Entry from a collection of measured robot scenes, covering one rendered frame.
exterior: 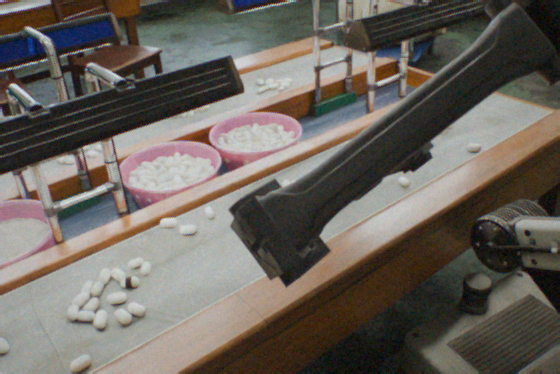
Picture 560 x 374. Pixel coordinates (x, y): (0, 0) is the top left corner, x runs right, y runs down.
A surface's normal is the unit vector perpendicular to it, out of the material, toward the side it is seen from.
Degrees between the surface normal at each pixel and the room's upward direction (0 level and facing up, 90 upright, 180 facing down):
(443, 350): 0
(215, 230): 0
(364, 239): 0
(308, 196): 57
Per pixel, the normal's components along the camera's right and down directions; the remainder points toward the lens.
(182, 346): -0.04, -0.85
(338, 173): -0.12, -0.02
